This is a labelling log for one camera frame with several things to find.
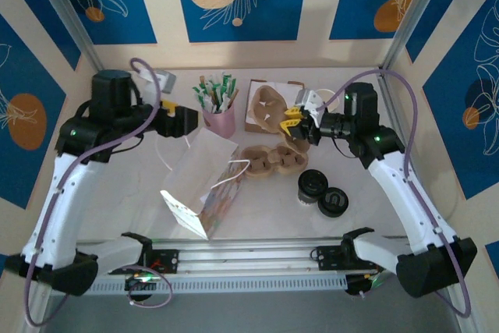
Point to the brown cardboard napkin box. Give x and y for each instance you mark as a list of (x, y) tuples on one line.
[(249, 124)]

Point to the aluminium frame post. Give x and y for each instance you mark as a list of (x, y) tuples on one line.
[(413, 13), (66, 13)]

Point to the wooden stir stick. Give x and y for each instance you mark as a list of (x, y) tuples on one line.
[(234, 98)]

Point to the green white sachet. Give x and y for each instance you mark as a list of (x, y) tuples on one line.
[(196, 96), (201, 89), (225, 83), (213, 89)]

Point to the pink holder cup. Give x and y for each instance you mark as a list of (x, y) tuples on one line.
[(220, 122)]

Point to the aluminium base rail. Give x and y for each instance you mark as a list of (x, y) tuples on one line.
[(241, 255)]

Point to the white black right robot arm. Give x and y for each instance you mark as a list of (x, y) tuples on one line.
[(405, 200)]

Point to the brown cardboard cup carrier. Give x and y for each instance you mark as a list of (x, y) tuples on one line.
[(267, 108), (269, 161)]

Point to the white cartoon print paper bag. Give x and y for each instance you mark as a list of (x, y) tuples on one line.
[(195, 169)]

